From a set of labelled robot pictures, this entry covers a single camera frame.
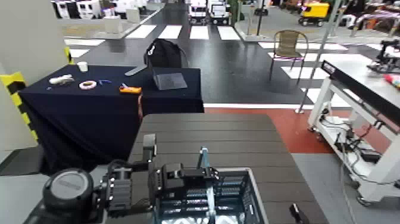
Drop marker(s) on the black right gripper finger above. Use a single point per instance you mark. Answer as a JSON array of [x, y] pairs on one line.
[[297, 215]]

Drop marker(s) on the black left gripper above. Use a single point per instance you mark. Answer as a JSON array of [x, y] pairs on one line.
[[120, 190]]

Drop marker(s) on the blue plastic folding crate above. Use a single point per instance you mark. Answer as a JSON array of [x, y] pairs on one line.
[[250, 200]]

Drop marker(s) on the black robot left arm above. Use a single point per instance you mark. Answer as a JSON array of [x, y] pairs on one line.
[[67, 191]]

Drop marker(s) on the black robot arm on workbench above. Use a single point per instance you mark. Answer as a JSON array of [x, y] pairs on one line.
[[386, 59]]

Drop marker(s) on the orange utility tool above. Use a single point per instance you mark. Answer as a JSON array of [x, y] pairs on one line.
[[130, 90]]

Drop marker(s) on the dark grey laptop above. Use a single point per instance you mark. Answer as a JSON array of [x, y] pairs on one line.
[[170, 81]]

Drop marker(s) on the dark navy tablecloth table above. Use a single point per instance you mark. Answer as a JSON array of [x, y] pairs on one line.
[[78, 119]]

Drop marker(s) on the grey flat bar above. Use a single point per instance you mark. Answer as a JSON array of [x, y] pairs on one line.
[[135, 71]]

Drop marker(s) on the blue pen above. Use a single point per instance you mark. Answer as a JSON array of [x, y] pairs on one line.
[[104, 82]]

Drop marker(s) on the black backpack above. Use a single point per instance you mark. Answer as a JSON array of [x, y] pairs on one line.
[[164, 54]]

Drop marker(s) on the white tape roll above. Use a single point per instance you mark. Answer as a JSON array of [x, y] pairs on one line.
[[83, 85]]

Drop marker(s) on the white paper cup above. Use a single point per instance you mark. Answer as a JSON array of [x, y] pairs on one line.
[[82, 66]]

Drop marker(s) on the white crumpled glove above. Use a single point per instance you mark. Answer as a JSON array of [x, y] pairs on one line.
[[61, 79]]

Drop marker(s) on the white workbench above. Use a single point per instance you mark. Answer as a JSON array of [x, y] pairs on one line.
[[359, 90]]

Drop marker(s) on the small yellow black hazard guard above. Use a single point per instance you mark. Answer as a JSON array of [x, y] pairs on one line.
[[68, 55]]

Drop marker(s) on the white square planter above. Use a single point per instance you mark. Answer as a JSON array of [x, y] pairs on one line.
[[112, 24]]

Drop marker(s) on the slanted metal pole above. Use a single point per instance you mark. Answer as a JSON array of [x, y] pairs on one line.
[[318, 54]]

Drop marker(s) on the pink colourful toy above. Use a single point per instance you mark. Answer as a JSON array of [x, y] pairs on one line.
[[393, 80]]

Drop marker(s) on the large yellow black hazard guard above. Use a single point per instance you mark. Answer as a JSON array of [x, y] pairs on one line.
[[14, 87]]

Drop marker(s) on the metal chair tan mesh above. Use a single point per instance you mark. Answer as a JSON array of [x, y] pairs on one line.
[[287, 43]]

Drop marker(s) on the white kiosk machines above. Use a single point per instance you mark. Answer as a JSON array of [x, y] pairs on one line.
[[78, 8]]

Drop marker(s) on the yellow vehicle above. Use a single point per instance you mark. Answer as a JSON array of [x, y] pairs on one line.
[[314, 12]]

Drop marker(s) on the thin black post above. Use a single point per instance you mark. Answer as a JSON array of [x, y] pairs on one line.
[[260, 18]]

